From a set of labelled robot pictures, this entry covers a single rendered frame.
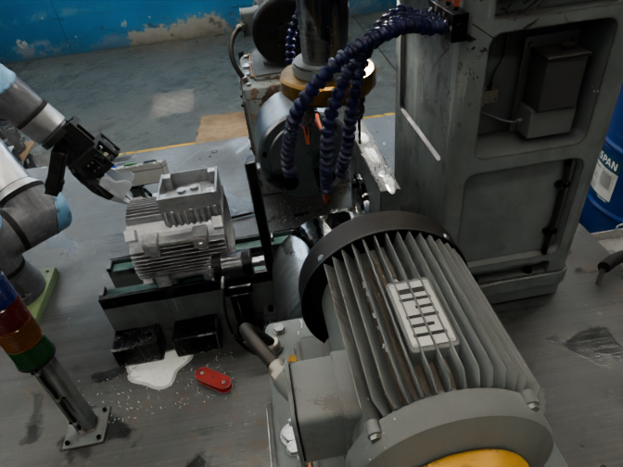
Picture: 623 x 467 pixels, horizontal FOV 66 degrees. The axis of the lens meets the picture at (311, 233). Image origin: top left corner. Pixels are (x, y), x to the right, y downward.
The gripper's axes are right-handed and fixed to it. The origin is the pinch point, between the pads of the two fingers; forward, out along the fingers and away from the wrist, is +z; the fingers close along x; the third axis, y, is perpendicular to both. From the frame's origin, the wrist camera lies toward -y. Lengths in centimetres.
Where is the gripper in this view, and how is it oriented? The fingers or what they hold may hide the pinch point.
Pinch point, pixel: (126, 201)
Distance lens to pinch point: 114.4
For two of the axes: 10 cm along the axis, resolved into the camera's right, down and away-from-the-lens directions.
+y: 8.1, -5.3, -2.6
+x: -1.5, -6.1, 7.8
